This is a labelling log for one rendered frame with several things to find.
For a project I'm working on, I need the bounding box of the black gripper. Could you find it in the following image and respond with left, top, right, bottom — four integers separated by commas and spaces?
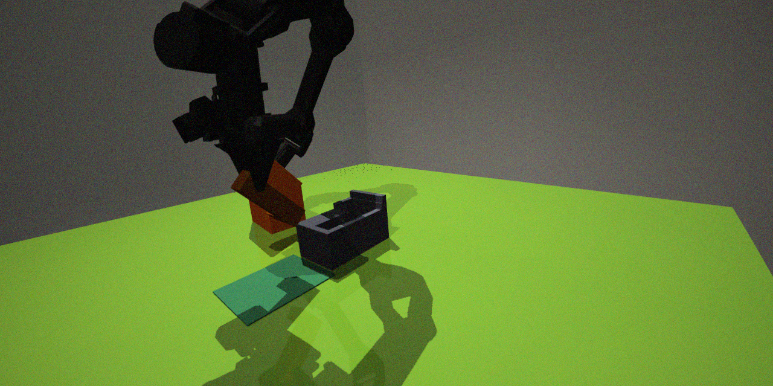
202, 74, 302, 192

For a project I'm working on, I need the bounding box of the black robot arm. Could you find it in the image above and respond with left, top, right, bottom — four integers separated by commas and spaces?
153, 0, 354, 168

